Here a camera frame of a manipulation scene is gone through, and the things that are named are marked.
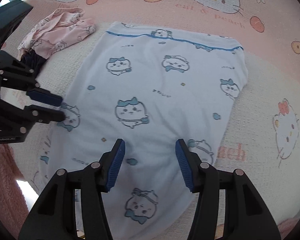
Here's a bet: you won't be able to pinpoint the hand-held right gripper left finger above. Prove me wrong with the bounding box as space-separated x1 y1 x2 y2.
18 139 126 240

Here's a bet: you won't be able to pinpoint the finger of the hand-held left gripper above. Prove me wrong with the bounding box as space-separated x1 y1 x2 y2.
0 51 63 107
0 97 66 133

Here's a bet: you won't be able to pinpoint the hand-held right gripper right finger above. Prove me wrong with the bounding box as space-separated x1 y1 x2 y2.
175 139 280 240

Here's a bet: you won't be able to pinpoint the light blue cartoon print pants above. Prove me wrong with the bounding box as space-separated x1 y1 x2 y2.
31 21 248 233

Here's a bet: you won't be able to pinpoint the black garment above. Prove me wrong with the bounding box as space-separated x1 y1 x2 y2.
21 51 47 77

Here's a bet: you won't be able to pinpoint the pink cartoon print garment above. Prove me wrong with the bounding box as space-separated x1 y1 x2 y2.
17 7 97 60

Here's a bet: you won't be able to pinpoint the pink cream cat print blanket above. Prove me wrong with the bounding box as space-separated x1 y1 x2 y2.
0 0 300 240

